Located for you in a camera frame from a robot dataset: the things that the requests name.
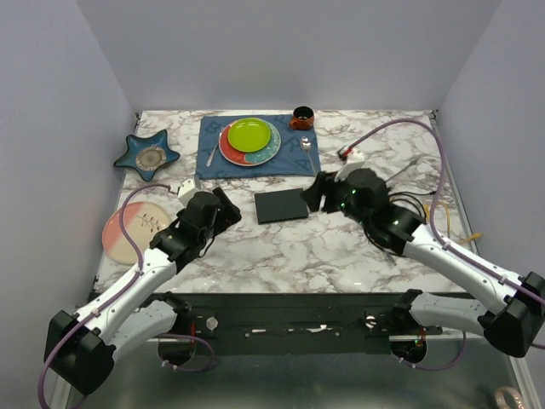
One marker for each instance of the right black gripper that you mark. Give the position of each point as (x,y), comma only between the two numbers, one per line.
(324,183)

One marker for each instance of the brown ceramic mug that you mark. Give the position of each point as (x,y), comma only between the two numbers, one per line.
(302,118)

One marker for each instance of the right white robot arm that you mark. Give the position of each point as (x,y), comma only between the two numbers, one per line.
(505,308)

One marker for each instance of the silver spoon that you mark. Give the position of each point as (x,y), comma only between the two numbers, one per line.
(308,147)

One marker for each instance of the blue star shaped dish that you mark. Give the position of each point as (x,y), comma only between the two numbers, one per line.
(146,155)

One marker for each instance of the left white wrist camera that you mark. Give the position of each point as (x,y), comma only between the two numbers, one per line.
(187,189)

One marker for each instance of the aluminium rail frame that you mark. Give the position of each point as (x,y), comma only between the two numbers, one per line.
(444,370)

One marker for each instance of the pink ring object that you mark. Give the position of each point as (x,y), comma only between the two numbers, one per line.
(509,398)

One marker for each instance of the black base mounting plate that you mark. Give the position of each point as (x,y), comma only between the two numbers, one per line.
(275,324)

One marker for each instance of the silver fork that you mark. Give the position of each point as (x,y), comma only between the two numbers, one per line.
(214,149)

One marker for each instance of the black network switch box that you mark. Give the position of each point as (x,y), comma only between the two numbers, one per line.
(280,206)

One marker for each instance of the blue cloth placemat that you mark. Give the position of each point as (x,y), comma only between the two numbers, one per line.
(291,160)

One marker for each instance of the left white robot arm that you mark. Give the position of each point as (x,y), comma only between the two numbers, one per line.
(82,347)

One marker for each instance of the pink and cream plate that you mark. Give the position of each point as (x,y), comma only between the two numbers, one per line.
(142,220)

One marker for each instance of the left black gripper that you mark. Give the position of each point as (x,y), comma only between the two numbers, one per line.
(226,216)

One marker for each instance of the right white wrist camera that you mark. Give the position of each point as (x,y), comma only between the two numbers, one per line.
(355,160)

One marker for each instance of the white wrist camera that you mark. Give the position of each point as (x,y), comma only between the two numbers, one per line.
(355,160)
(187,189)

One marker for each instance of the lime green plate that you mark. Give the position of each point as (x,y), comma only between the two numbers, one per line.
(249,135)

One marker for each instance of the red and teal plate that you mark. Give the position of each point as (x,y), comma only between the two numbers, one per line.
(251,159)

